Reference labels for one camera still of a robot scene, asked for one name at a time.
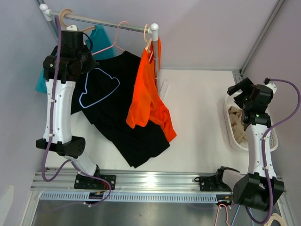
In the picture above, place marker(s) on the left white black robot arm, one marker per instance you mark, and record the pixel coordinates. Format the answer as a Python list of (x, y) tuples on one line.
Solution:
[(68, 60)]

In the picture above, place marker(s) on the white plastic basket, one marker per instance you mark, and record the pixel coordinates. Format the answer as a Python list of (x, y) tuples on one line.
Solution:
[(243, 146)]

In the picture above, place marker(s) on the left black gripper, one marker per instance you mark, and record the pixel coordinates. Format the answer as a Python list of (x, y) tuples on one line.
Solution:
[(92, 64)]

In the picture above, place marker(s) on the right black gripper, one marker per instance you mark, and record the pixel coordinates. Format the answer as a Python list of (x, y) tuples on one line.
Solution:
[(246, 86)]

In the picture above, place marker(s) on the wooden hanger on floor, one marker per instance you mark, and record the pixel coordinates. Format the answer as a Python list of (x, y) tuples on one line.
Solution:
[(276, 217)]

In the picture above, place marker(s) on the pink hanger on floor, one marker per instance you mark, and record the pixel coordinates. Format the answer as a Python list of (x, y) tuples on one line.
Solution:
[(222, 210)]

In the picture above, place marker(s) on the metal clothes rack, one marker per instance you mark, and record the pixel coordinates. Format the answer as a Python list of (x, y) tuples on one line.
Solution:
[(152, 44)]

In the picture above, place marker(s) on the beige t shirt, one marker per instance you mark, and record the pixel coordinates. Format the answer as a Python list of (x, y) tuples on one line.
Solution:
[(235, 115)]

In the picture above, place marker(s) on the black t shirt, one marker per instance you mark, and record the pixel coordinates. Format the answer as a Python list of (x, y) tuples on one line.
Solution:
[(136, 145)]

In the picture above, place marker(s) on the aluminium mounting rail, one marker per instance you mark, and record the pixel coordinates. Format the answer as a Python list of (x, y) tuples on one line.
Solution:
[(133, 186)]

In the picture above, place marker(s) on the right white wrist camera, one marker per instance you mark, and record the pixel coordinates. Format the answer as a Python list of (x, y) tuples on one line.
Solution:
[(270, 84)]

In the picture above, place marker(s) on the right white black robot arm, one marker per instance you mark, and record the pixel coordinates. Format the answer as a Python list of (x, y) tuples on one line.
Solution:
[(259, 188)]

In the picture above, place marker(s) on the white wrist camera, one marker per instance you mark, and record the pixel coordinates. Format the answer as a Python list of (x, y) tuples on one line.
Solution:
[(270, 84), (72, 28)]

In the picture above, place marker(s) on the orange t shirt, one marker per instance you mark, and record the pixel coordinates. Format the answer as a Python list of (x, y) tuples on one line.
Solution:
[(146, 103)]

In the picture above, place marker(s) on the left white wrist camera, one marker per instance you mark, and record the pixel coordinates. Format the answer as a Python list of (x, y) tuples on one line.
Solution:
[(72, 28)]

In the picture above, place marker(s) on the light blue wire hanger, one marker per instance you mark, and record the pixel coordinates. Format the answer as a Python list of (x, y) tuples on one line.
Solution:
[(97, 86)]

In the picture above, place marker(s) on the blue hanger on floor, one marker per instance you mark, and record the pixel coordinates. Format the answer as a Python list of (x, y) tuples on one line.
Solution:
[(236, 213)]

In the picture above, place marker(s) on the pink wire hanger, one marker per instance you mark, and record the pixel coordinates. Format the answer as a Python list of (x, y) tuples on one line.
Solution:
[(115, 40)]

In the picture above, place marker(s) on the teal t shirt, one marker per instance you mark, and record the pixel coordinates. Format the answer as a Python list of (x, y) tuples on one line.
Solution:
[(100, 40)]

